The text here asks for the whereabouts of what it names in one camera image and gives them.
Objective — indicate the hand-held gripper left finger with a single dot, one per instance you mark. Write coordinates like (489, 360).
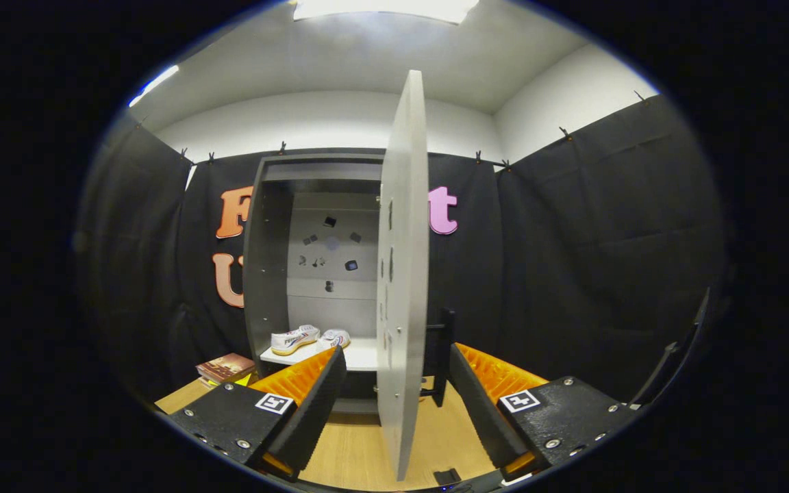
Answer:
(319, 411)

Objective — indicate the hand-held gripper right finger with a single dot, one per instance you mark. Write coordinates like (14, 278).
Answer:
(480, 411)

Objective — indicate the white striped canvas shoe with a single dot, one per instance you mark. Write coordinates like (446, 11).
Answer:
(334, 338)
(295, 340)

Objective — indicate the grey shoe cabinet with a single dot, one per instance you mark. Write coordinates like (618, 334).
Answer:
(268, 274)

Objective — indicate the beige shoe cabinet door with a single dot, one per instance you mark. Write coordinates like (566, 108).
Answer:
(405, 274)

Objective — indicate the yellow book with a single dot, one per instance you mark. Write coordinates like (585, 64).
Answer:
(249, 379)

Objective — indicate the brown book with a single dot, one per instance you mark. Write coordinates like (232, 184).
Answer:
(227, 368)

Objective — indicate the black backdrop cloth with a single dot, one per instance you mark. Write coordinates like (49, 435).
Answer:
(572, 260)

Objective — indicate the black monitor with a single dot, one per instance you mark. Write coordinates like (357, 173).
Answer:
(655, 374)

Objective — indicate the row of black cloth clips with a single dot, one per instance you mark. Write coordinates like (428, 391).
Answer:
(478, 157)

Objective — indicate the small ceiling light panel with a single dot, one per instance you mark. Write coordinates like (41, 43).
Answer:
(155, 83)

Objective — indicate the large ceiling light panel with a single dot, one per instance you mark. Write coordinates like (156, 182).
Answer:
(384, 8)

